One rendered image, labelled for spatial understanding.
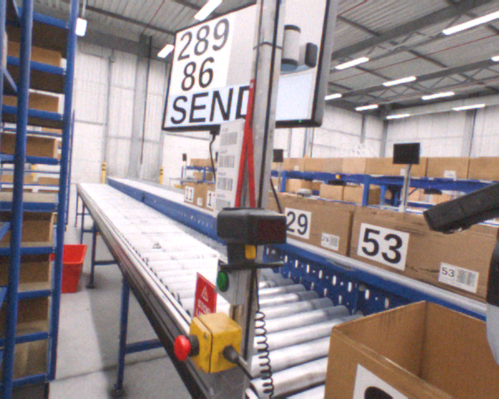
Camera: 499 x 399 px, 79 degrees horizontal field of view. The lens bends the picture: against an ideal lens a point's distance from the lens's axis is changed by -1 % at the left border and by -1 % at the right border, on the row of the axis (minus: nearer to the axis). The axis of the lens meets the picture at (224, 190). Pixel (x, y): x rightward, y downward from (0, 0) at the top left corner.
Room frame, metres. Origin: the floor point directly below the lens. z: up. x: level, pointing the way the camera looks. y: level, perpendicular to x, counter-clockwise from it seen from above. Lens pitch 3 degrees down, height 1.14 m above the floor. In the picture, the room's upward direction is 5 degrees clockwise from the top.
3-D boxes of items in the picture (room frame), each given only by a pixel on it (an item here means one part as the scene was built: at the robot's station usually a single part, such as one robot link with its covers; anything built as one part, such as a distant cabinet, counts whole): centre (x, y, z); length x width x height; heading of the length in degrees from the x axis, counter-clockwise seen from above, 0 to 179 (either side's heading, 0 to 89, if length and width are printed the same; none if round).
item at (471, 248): (0.94, -0.67, 0.97); 0.39 x 0.29 x 0.17; 29
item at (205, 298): (0.60, 0.00, 0.85); 0.16 x 0.01 x 0.13; 29
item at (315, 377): (0.67, -0.30, 0.72); 0.52 x 0.05 x 0.05; 119
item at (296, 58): (0.70, -0.07, 1.40); 0.28 x 0.11 x 0.11; 29
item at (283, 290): (1.01, -0.11, 0.72); 0.52 x 0.05 x 0.05; 119
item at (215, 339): (0.49, -0.02, 0.84); 0.15 x 0.09 x 0.07; 29
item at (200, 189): (2.33, 0.09, 0.96); 0.39 x 0.29 x 0.17; 30
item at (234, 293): (0.54, -0.02, 0.95); 0.07 x 0.03 x 0.07; 29
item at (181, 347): (0.50, 0.04, 0.84); 0.04 x 0.04 x 0.04; 29
